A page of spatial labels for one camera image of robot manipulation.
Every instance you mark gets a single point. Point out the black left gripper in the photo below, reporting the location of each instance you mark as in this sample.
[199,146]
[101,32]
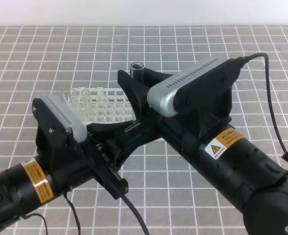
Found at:
[100,156]

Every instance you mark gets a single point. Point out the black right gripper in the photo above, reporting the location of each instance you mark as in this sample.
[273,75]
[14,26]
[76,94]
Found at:
[186,133]

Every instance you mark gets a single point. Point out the clear glass test tube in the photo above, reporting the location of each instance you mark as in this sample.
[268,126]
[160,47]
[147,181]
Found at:
[137,72]

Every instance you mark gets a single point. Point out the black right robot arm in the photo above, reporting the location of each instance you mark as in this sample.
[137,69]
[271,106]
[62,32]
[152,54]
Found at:
[250,180]

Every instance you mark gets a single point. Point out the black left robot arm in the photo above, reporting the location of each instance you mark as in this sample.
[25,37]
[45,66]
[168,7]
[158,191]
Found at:
[24,188]

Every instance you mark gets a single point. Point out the white plastic test tube rack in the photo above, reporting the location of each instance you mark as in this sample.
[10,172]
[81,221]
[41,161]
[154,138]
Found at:
[107,105]

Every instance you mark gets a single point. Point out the clear tube in rack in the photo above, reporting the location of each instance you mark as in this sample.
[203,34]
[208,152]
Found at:
[73,99]
[86,101]

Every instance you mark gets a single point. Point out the clear tube leaning at rack end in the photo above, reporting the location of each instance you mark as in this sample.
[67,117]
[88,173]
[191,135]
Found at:
[61,96]

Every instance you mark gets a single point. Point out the grey white-grid tablecloth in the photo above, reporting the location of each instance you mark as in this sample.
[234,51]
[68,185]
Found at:
[172,198]

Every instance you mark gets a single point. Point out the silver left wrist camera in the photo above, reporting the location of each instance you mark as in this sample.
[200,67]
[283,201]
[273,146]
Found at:
[65,116]

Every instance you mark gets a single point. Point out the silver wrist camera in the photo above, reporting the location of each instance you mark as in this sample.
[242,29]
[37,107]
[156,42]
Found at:
[65,116]
[161,96]

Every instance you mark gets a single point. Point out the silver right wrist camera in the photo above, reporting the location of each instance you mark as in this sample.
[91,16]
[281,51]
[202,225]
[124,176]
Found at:
[161,96]

